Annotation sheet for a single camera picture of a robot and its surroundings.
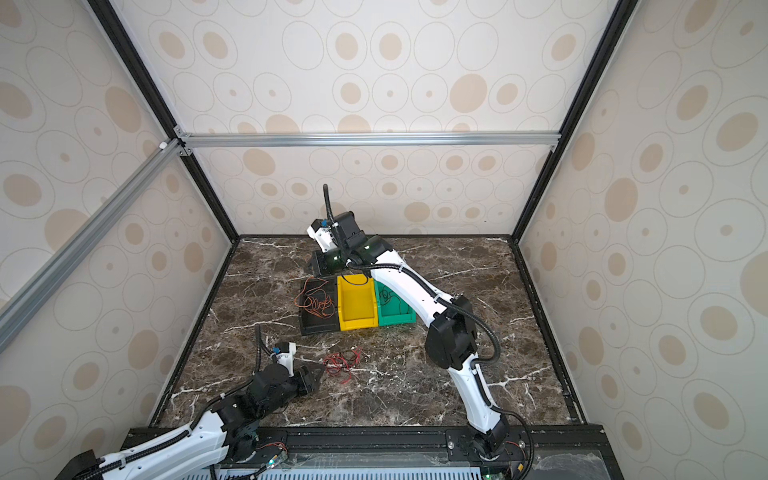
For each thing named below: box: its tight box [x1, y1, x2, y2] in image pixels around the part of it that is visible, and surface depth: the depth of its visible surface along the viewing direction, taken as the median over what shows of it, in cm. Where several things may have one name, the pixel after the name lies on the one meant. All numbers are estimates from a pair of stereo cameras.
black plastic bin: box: [300, 276, 340, 336], surface depth 98 cm
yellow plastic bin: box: [337, 273, 379, 332], surface depth 97 cm
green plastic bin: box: [374, 278, 417, 327], surface depth 98 cm
